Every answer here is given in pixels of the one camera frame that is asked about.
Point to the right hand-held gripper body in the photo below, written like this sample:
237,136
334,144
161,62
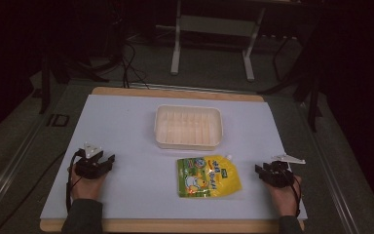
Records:
277,175

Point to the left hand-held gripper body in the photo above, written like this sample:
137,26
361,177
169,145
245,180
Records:
89,169

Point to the person's left hand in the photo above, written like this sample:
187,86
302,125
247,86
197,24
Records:
86,188

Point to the pale blue table sheet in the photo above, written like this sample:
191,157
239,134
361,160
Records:
126,130

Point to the yellow green spout pouch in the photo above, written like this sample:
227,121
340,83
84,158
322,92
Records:
207,177

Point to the black tripod stand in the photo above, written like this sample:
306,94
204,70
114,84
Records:
311,97

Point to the white plastic basket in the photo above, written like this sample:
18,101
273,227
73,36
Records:
188,128

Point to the black floor bracket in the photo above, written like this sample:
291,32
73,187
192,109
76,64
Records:
57,120

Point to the white metal table frame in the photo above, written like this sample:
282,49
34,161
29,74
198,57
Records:
175,48

